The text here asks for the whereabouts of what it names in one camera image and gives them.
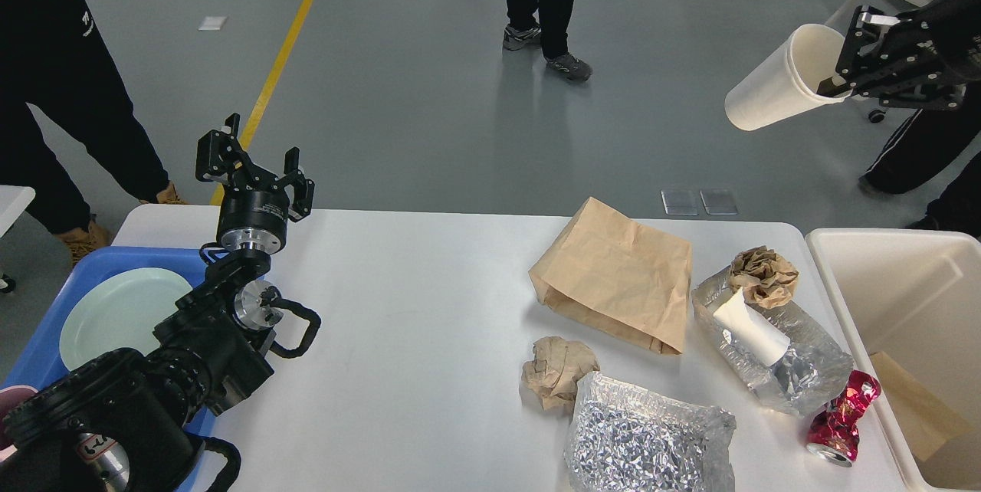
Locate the pink mug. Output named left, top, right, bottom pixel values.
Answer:
left=1, top=385, right=38, bottom=460

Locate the brown paper ball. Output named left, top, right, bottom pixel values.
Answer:
left=521, top=336, right=602, bottom=414

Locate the blue plastic tray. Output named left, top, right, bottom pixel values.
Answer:
left=0, top=246, right=219, bottom=491

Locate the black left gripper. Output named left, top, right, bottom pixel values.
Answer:
left=194, top=113, right=315, bottom=254

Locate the white plastic bin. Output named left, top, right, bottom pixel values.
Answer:
left=806, top=228, right=980, bottom=491

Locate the person in striped pants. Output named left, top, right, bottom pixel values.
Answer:
left=858, top=81, right=980, bottom=238

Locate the silver foil bubble bag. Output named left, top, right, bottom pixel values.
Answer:
left=563, top=371, right=737, bottom=491

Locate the light green plate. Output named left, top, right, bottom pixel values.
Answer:
left=59, top=267, right=192, bottom=371

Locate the red snack wrapper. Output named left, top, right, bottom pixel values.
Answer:
left=806, top=370, right=882, bottom=467

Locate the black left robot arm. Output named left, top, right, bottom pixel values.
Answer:
left=2, top=113, right=321, bottom=491

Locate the brown paper bag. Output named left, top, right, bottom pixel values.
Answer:
left=529, top=196, right=693, bottom=355

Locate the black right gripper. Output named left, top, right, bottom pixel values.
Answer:
left=819, top=0, right=980, bottom=111

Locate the crumpled paper ball right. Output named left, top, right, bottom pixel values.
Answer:
left=727, top=245, right=799, bottom=310

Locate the lying white paper cup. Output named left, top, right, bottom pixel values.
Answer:
left=714, top=288, right=791, bottom=367

